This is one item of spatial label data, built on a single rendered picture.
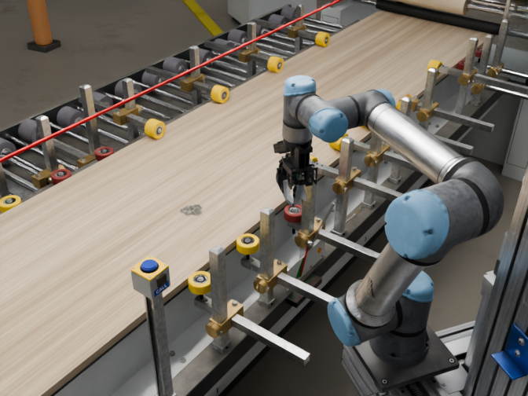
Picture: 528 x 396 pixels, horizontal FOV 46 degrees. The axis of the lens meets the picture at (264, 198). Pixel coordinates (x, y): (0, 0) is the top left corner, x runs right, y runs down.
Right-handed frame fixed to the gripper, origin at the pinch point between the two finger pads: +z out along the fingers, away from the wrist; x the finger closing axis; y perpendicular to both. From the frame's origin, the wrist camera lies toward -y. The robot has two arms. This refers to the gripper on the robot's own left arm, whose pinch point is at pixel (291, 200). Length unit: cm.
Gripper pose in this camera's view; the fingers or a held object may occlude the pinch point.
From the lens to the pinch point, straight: 167.4
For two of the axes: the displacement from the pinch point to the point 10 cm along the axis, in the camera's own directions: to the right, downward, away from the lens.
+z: -0.1, 8.3, 5.6
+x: 9.4, -1.9, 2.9
